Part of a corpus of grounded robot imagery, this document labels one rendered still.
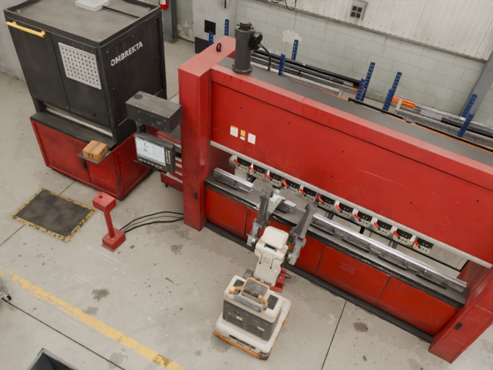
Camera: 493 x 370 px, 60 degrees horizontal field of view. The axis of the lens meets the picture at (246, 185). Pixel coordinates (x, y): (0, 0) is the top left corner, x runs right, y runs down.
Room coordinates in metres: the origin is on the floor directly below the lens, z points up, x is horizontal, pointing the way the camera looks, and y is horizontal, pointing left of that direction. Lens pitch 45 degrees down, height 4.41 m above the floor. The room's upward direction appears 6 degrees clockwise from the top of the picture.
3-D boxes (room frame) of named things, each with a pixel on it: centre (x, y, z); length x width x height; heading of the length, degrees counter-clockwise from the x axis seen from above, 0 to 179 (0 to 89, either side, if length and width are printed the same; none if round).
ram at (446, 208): (3.03, -0.92, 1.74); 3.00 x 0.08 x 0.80; 64
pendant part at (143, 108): (3.44, 0.99, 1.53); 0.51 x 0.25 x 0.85; 70
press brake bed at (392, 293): (2.99, -0.90, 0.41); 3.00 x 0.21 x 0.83; 64
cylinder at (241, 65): (3.66, 0.09, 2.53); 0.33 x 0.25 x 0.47; 64
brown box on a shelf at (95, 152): (3.67, 1.82, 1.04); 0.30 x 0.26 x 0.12; 68
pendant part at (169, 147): (3.34, 0.98, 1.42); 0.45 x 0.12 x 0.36; 70
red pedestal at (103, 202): (3.15, 1.58, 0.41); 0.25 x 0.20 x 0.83; 154
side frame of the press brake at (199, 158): (3.89, 0.47, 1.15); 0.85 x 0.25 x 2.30; 154
